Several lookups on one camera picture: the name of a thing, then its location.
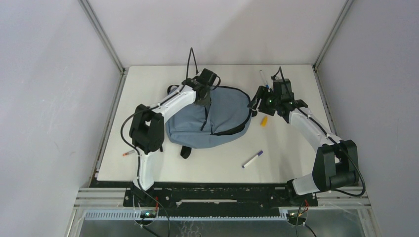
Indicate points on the red pen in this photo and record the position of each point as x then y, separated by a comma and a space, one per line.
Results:
129, 153

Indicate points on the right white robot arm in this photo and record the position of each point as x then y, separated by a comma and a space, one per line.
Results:
336, 162

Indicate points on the left aluminium corner post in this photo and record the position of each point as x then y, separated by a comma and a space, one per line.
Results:
103, 37

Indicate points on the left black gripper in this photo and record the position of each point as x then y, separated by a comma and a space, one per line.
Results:
206, 101

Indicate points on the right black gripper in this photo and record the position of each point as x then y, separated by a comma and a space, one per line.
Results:
264, 93

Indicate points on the black mounting rail base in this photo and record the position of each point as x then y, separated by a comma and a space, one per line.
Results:
240, 199

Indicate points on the white marker blue cap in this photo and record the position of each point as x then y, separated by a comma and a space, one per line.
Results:
263, 78

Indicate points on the yellow highlighter cap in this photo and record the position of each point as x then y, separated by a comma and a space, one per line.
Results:
264, 121

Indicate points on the aluminium corner post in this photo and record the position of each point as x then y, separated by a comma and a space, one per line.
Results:
332, 34
103, 37

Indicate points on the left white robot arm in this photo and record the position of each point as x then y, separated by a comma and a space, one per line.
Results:
147, 129

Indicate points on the white cable duct strip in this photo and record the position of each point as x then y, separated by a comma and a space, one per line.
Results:
152, 216

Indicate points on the blue-grey student backpack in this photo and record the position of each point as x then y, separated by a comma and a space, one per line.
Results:
226, 119

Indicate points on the right aluminium corner post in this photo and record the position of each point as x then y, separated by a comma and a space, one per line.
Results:
332, 34

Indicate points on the white marker purple cap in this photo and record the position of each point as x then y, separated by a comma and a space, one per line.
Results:
252, 159

